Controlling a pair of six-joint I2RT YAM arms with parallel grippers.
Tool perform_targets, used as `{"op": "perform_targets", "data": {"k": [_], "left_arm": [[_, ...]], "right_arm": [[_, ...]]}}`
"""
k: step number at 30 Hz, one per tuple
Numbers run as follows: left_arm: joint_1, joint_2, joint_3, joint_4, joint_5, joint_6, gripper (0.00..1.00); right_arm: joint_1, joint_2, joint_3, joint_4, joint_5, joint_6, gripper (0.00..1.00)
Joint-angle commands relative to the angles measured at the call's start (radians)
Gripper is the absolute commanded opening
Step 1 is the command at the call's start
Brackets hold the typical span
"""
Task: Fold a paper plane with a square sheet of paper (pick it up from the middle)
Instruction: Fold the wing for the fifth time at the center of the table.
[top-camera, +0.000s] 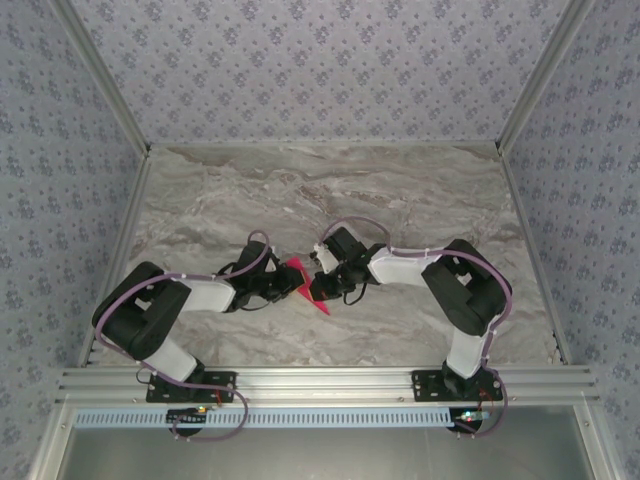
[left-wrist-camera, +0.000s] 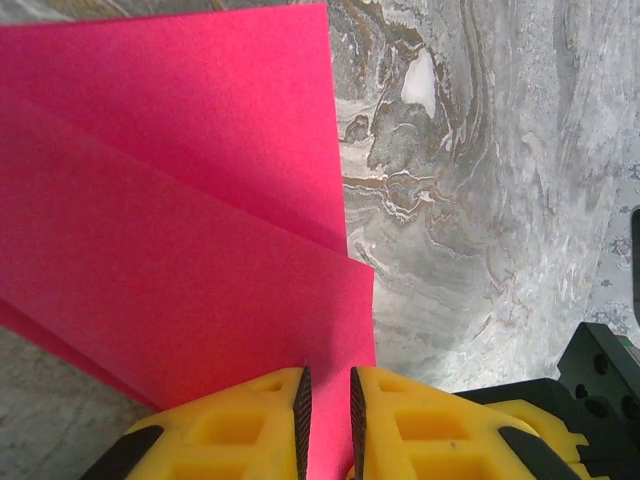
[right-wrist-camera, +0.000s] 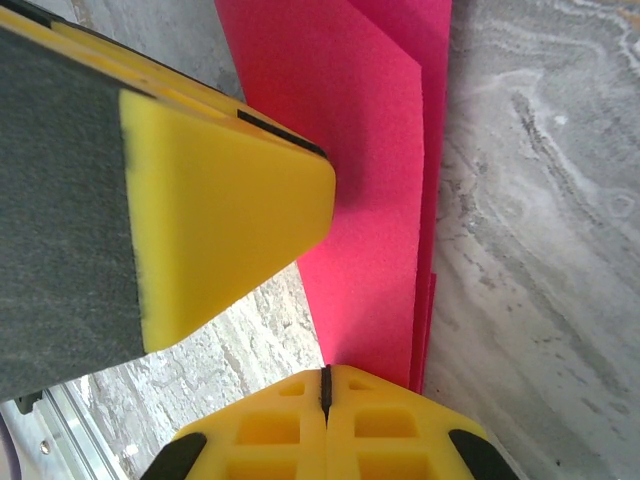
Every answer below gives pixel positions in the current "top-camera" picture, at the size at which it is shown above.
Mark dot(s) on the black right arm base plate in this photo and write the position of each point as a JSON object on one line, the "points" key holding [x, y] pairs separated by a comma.
{"points": [[425, 385]]}

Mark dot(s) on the pink cloth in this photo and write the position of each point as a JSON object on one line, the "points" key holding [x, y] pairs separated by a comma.
{"points": [[295, 262]]}

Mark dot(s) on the aluminium frame post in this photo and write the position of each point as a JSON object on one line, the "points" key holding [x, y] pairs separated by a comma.
{"points": [[104, 75], [541, 75]]}

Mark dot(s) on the steel sheet panel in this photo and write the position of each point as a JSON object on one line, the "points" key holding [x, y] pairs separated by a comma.
{"points": [[325, 455]]}

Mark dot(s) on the aluminium table rail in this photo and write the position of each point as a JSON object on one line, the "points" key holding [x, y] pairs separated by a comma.
{"points": [[325, 145], [531, 250], [120, 250]]}

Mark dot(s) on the aluminium lower frame rail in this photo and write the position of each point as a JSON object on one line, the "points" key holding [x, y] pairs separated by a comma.
{"points": [[53, 445], [595, 445]]}

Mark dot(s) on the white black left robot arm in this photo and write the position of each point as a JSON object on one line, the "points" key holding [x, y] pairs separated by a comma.
{"points": [[205, 297]]}

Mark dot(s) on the aluminium rear table rail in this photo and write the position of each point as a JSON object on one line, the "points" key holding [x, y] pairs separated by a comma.
{"points": [[325, 145]]}

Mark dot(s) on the aluminium left table rail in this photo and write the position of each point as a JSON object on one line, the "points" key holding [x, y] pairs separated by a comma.
{"points": [[120, 250]]}

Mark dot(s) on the aluminium left frame post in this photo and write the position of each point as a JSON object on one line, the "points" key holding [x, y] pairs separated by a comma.
{"points": [[104, 75]]}

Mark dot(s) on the aluminium base beam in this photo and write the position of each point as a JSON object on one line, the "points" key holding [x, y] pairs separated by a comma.
{"points": [[325, 385]]}

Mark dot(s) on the aluminium right frame post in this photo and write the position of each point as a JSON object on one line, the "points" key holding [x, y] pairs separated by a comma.
{"points": [[541, 75]]}

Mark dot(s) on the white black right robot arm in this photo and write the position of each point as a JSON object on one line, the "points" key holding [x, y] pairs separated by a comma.
{"points": [[400, 267]]}

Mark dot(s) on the aluminium right table rail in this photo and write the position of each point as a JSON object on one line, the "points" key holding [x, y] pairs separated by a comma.
{"points": [[531, 250]]}

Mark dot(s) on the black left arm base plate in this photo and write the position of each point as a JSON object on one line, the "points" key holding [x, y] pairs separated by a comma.
{"points": [[220, 382]]}

